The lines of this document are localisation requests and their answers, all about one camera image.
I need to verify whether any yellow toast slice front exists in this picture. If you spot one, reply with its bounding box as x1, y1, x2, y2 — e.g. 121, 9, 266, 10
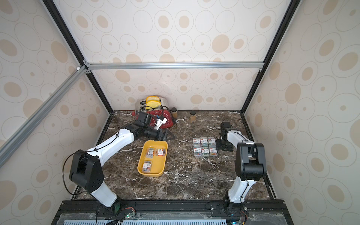
145, 100, 162, 110

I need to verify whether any left spice jar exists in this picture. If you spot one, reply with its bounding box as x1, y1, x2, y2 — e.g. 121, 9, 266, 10
171, 107, 178, 120

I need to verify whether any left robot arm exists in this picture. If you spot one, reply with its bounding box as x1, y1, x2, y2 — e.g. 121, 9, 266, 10
69, 112, 171, 211

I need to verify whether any horizontal aluminium rail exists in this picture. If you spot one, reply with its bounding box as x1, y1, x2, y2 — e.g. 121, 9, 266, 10
86, 61, 264, 70

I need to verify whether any yellow toast slice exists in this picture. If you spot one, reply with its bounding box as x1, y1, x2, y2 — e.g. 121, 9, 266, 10
145, 100, 162, 110
146, 96, 161, 103

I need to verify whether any paper clip box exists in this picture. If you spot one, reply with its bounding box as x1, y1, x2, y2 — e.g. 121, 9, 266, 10
200, 137, 209, 146
142, 161, 152, 173
201, 146, 210, 157
155, 148, 167, 157
145, 148, 155, 158
209, 146, 218, 157
193, 137, 201, 145
207, 137, 216, 146
193, 146, 202, 157

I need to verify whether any red toaster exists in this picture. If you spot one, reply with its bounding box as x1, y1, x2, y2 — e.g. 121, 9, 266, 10
132, 97, 174, 128

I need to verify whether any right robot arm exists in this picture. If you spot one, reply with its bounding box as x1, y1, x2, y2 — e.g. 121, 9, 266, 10
216, 121, 267, 204

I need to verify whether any spice jar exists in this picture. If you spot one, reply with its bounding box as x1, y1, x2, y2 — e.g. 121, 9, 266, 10
190, 111, 197, 123
171, 107, 178, 120

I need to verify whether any yellow storage tray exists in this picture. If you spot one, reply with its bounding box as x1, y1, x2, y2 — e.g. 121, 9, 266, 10
137, 140, 168, 177

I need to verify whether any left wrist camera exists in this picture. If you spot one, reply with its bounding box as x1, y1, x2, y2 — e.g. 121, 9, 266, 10
155, 116, 167, 130

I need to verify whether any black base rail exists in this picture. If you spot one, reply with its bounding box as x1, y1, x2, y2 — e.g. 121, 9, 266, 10
52, 199, 293, 225

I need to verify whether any left aluminium rail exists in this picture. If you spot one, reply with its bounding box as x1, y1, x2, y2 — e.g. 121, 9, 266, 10
1, 65, 86, 166

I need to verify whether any yellow toast slice rear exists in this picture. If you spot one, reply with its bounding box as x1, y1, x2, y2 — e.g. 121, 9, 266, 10
146, 96, 161, 103

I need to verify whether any right spice jar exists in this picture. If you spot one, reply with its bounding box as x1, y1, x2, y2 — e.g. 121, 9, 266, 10
190, 111, 197, 123

